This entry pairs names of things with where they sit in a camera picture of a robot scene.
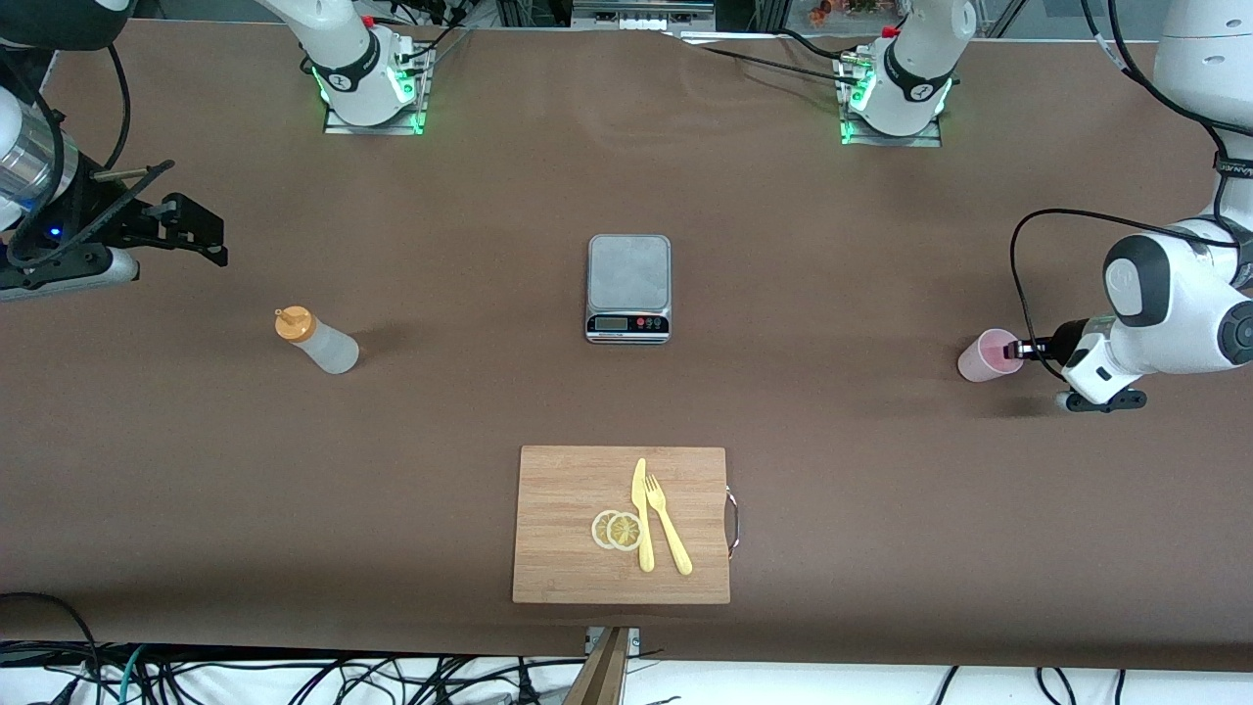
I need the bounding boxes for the pink plastic cup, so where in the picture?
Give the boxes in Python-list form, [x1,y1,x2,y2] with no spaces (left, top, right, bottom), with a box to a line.
[956,327,1026,384]

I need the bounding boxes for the translucent sauce bottle orange cap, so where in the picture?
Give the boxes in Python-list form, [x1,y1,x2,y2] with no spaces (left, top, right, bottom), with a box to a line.
[273,305,361,376]

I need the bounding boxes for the brown table cover sheet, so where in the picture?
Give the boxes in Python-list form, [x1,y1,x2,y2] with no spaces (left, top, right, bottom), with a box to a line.
[0,20,1253,673]

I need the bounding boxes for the orange background objects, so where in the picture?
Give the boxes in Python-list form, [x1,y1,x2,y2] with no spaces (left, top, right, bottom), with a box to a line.
[807,0,884,26]

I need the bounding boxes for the yellow plastic fork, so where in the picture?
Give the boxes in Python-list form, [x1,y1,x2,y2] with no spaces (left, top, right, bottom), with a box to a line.
[644,474,695,578]

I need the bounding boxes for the silver digital kitchen scale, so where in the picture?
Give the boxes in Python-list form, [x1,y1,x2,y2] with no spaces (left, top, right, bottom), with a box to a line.
[584,233,674,346]

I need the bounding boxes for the yellow plastic knife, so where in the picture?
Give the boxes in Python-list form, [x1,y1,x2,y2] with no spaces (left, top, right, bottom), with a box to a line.
[631,457,657,574]

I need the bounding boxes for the wooden cutting board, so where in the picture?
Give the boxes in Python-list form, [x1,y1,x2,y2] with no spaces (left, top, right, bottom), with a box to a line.
[511,446,732,606]

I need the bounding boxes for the wooden beam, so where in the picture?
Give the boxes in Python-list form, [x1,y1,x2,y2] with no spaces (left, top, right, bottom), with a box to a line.
[562,627,633,705]

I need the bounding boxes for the black left camera mount bracket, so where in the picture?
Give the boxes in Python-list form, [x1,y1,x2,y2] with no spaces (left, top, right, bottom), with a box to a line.
[1070,388,1149,415]

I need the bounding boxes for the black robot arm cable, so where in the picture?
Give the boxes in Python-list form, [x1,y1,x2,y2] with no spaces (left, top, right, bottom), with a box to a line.
[20,43,134,258]
[1009,0,1253,385]

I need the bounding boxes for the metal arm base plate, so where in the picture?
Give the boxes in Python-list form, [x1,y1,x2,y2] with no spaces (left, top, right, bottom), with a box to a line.
[322,39,433,137]
[839,54,944,149]

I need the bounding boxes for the black looped floor cable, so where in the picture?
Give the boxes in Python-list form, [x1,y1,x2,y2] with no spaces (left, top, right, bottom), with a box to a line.
[0,591,105,705]

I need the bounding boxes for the black cable lying on table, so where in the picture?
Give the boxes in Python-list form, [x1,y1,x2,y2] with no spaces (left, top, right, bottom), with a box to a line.
[673,31,855,87]

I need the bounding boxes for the aluminium profile frame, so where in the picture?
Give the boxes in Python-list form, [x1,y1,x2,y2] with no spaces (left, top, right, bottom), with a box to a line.
[494,0,721,31]

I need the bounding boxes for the teal floor cable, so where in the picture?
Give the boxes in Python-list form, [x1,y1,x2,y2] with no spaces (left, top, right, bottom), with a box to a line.
[116,644,150,704]

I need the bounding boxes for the small metal table bracket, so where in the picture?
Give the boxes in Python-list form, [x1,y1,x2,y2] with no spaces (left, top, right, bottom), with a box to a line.
[584,627,643,657]

